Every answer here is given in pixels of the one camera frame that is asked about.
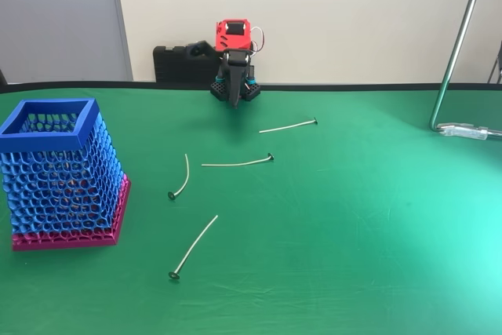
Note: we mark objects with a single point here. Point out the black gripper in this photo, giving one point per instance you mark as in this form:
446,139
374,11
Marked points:
235,80

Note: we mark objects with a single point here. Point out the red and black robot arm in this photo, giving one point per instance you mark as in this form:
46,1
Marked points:
221,42

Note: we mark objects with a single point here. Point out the black perforated arm base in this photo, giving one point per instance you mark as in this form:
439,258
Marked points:
253,92

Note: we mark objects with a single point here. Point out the curved white stick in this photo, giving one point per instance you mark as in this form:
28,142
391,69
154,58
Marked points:
171,195

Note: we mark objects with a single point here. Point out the blue and magenta mesh basket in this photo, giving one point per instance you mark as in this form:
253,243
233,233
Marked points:
39,142

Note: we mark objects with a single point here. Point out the black plastic tool case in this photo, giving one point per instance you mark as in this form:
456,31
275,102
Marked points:
172,68

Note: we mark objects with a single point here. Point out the green table cloth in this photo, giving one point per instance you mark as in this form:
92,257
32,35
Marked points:
333,233

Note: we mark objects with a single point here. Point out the chrome stand tube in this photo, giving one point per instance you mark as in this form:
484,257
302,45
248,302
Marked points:
457,48

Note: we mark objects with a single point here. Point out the silver clip on stand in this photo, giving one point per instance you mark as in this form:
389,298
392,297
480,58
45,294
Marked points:
466,132

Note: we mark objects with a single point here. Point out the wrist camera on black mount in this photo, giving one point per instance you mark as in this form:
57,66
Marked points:
196,50

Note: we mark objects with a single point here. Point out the dark chair frame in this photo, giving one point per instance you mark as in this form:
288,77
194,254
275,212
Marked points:
499,64

